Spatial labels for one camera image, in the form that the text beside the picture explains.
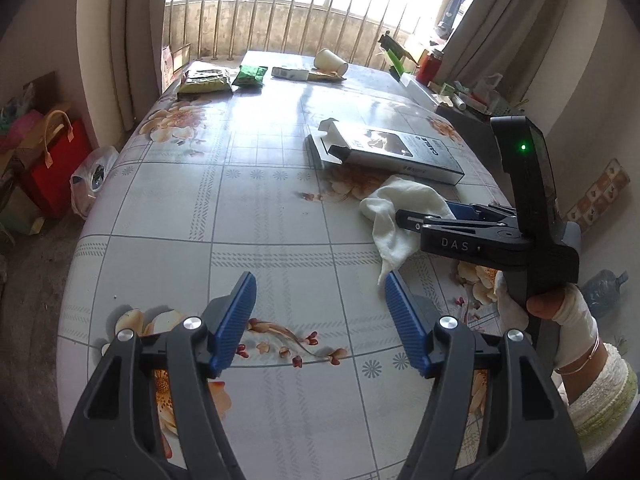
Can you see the red bottle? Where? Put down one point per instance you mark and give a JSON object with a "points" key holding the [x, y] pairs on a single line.
{"points": [[430, 67]]}

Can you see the white plastic bag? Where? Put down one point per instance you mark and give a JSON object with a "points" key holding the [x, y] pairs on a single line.
{"points": [[487, 90]]}

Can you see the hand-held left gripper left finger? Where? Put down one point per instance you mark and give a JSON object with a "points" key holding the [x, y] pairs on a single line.
{"points": [[235, 320]]}

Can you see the floral tablecloth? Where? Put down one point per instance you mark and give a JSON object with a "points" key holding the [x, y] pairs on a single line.
{"points": [[250, 185]]}

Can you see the red gift bag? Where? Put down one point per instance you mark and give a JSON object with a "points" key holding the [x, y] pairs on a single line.
{"points": [[55, 170]]}

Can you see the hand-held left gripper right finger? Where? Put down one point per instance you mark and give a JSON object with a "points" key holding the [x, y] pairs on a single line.
{"points": [[405, 325]]}

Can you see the beige curtain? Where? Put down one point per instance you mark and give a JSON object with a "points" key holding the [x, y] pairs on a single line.
{"points": [[525, 20]]}

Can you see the white paper cup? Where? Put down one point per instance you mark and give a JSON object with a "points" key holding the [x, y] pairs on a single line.
{"points": [[330, 61]]}

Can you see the white cloth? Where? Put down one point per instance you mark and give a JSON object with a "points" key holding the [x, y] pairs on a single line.
{"points": [[400, 210]]}

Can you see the yellow wrapper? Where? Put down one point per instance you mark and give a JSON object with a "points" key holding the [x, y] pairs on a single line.
{"points": [[325, 77]]}

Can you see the flat white box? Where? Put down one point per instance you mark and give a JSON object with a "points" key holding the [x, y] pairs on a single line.
{"points": [[290, 73]]}

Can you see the green plastic crate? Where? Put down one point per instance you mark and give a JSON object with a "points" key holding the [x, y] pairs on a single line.
{"points": [[507, 105]]}

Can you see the clear plastic bag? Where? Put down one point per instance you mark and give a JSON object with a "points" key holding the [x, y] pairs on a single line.
{"points": [[95, 175]]}

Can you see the person's right forearm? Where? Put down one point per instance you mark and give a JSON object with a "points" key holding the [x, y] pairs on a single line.
{"points": [[600, 400]]}

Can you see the patterned tile panel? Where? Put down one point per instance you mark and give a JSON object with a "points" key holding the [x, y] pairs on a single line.
{"points": [[602, 190]]}

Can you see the large blue water jug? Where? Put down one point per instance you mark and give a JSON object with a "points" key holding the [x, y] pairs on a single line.
{"points": [[605, 290]]}

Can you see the small printed carton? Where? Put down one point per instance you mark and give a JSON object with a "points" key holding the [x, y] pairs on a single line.
{"points": [[166, 67]]}

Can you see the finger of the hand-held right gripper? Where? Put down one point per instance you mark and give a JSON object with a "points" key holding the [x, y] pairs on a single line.
{"points": [[480, 212], [465, 245]]}

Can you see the metal window railing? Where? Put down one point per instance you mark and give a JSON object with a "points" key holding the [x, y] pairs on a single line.
{"points": [[300, 15]]}

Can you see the pink plastic bag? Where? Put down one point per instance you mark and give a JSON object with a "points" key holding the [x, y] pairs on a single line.
{"points": [[22, 127]]}

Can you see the person's right hand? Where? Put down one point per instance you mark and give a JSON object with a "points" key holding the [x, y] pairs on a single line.
{"points": [[575, 320]]}

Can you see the black and white carton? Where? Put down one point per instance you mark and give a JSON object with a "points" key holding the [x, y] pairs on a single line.
{"points": [[390, 152]]}

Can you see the yellow-green snack packet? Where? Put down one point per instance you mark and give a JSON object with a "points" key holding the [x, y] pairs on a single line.
{"points": [[205, 82]]}

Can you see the green snack packet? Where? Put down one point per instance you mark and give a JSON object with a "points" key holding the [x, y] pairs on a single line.
{"points": [[250, 76]]}

